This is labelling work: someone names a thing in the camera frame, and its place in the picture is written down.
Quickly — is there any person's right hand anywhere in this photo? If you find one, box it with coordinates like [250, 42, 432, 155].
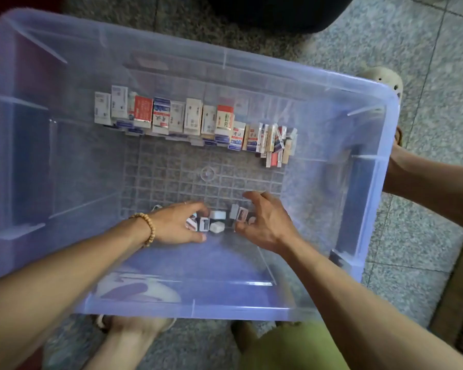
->
[235, 191, 302, 255]

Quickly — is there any person's left hand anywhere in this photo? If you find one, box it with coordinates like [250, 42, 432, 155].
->
[150, 200, 211, 246]

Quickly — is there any pile of boxed erasers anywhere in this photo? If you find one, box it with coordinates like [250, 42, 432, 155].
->
[184, 202, 257, 234]

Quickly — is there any row of erasers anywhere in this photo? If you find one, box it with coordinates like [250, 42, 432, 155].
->
[93, 84, 299, 169]

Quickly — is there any clear plastic storage bin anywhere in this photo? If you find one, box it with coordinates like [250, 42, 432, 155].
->
[0, 7, 402, 322]

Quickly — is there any person's left forearm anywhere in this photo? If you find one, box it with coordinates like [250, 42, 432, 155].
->
[0, 219, 155, 370]

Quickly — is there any person's right forearm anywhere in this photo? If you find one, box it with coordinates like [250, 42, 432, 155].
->
[281, 236, 463, 370]

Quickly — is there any person's left cream clog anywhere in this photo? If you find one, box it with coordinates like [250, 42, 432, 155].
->
[93, 269, 182, 332]

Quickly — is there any person's cream clog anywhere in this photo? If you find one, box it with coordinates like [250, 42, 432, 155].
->
[93, 269, 182, 332]
[357, 67, 404, 147]

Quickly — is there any person's left leg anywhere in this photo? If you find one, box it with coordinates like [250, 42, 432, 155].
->
[81, 316, 171, 370]

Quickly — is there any person's leg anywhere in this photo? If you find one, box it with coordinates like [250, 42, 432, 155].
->
[382, 142, 463, 232]
[81, 316, 171, 370]

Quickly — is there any person's right leg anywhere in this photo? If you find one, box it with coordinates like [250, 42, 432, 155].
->
[382, 142, 463, 232]

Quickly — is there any person's right cream clog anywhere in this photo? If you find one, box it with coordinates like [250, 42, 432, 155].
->
[357, 67, 404, 147]

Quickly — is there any flat brown cardboard piece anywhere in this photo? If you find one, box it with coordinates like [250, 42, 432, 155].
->
[432, 231, 463, 363]

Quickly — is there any red display counter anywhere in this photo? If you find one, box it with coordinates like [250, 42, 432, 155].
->
[0, 0, 63, 286]

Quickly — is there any beaded wooden bracelet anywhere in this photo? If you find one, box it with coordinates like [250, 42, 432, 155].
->
[131, 212, 157, 248]

